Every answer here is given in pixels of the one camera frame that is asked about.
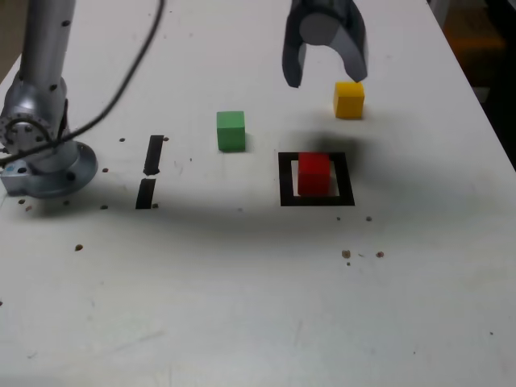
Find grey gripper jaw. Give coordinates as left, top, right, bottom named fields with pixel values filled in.
left=298, top=0, right=370, bottom=83
left=281, top=14, right=310, bottom=89

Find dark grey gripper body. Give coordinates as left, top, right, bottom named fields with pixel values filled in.
left=288, top=0, right=356, bottom=26

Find yellow cube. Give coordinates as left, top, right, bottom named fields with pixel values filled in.
left=333, top=81, right=366, bottom=120

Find green cube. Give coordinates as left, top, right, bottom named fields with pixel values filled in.
left=216, top=110, right=247, bottom=153

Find red cube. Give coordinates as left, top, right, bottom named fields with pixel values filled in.
left=297, top=152, right=331, bottom=198

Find black tape square outline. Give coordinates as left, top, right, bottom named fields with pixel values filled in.
left=277, top=151, right=356, bottom=207

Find black tape strip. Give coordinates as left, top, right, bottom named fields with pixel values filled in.
left=135, top=135, right=165, bottom=210

